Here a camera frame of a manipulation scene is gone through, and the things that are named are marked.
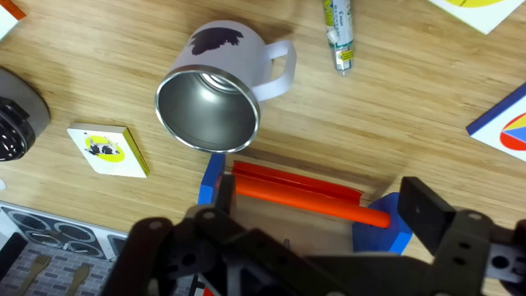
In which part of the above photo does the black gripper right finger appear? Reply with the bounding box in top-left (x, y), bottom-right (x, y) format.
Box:
top-left (399, 176), bottom-right (456, 253)

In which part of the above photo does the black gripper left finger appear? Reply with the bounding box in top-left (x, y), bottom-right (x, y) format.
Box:
top-left (214, 175), bottom-right (236, 214)

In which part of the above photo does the white metal mug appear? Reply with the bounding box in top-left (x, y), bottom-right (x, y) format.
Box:
top-left (155, 20), bottom-right (297, 153)

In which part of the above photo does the small white yellow card book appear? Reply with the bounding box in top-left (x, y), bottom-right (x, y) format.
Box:
top-left (68, 124), bottom-right (149, 178)

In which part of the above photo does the white book yellow circle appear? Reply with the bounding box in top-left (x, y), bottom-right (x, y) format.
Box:
top-left (430, 0), bottom-right (525, 35)

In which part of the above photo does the small white book orange picture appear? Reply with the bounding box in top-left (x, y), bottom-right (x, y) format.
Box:
top-left (0, 0), bottom-right (27, 41)

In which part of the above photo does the blue wooden toy tool bench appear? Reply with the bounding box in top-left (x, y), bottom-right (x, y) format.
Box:
top-left (198, 155), bottom-right (413, 255)

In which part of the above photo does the green glue marker tube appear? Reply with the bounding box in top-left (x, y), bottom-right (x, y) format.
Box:
top-left (323, 0), bottom-right (356, 76)

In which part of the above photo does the grey black toy pot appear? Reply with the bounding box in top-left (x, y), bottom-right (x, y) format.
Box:
top-left (0, 68), bottom-right (52, 161)

